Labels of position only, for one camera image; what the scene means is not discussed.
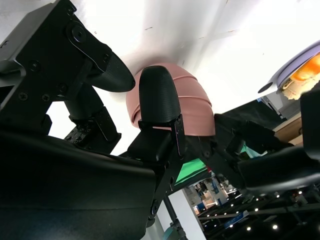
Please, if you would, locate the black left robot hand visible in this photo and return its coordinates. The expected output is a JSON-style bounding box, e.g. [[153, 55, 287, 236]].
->
[[186, 86, 320, 198]]

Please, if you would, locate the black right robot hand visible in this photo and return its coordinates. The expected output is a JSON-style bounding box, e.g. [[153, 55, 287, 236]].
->
[[0, 0, 190, 240]]

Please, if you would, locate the pink plastic bowl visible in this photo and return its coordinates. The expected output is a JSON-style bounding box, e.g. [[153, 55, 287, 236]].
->
[[126, 75, 212, 105], [129, 96, 217, 138], [134, 62, 199, 82]]

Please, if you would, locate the brown cardboard box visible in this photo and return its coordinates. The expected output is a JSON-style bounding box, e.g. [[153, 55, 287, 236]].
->
[[273, 115, 304, 147]]

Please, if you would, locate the black backdrop cloth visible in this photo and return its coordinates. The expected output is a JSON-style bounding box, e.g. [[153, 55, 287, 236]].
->
[[213, 98, 284, 133]]

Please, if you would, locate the green cloth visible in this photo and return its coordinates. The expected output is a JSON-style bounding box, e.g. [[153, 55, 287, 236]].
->
[[174, 161, 210, 187]]

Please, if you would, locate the black round table grommet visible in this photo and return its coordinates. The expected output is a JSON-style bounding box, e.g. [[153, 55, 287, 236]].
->
[[257, 83, 274, 94]]

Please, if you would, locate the cream crumpled paper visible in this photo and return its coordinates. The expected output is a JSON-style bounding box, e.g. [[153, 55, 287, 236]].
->
[[281, 79, 320, 101]]

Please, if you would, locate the black tripod pole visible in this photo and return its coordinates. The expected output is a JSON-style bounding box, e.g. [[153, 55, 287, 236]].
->
[[163, 194, 187, 240]]

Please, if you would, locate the orange food item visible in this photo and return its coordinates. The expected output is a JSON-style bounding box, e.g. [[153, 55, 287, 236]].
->
[[291, 53, 320, 82]]

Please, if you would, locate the purple plate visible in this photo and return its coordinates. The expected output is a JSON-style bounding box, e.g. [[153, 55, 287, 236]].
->
[[271, 39, 320, 87]]

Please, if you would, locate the teal round object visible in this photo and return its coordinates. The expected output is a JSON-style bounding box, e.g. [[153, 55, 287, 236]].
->
[[163, 223, 176, 240]]

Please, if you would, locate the grey metal frame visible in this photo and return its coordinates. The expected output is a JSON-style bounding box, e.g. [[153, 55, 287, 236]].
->
[[257, 96, 286, 120]]

